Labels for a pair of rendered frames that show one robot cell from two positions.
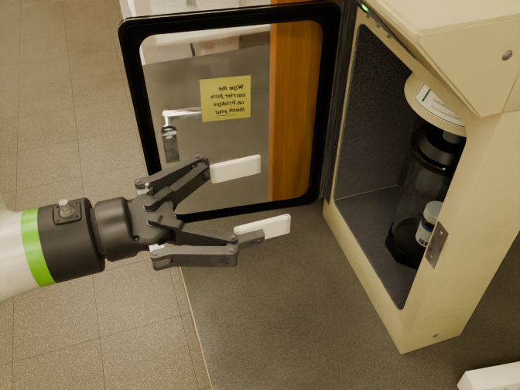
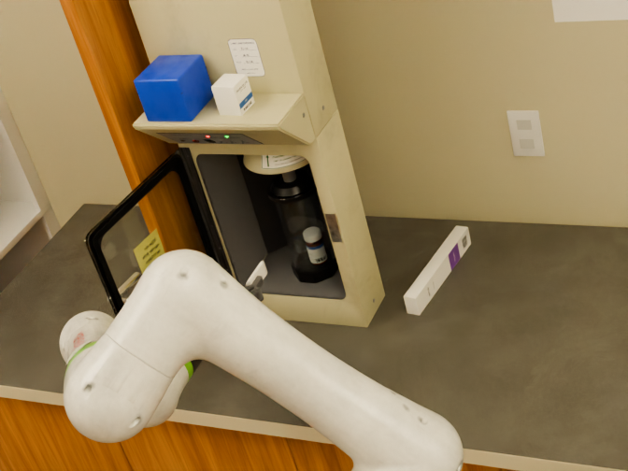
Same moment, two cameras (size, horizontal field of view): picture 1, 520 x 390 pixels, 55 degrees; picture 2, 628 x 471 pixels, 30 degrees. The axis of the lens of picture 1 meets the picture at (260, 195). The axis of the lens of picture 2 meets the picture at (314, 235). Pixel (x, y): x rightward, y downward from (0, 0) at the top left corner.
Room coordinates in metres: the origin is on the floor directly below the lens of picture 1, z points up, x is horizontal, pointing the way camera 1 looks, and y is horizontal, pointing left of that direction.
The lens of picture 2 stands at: (-1.10, 1.06, 2.47)
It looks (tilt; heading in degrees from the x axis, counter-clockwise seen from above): 33 degrees down; 321
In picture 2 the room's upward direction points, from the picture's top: 16 degrees counter-clockwise
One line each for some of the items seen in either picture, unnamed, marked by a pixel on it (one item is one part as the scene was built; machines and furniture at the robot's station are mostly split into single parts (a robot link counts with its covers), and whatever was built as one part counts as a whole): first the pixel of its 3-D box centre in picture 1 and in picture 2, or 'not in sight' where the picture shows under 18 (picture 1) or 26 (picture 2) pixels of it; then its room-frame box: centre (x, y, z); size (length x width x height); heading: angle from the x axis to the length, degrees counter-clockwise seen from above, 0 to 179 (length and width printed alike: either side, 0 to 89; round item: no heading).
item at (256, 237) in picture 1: (245, 246); (259, 287); (0.37, 0.02, 1.23); 0.05 x 0.03 x 0.01; 108
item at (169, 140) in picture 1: (170, 146); not in sight; (0.60, 0.14, 1.18); 0.02 x 0.02 x 0.06; 11
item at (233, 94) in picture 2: not in sight; (233, 94); (0.47, -0.13, 1.54); 0.05 x 0.05 x 0.06; 15
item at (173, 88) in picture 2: not in sight; (175, 88); (0.59, -0.10, 1.56); 0.10 x 0.10 x 0.09; 18
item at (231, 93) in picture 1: (237, 128); (164, 273); (0.64, 0.04, 1.19); 0.30 x 0.01 x 0.40; 101
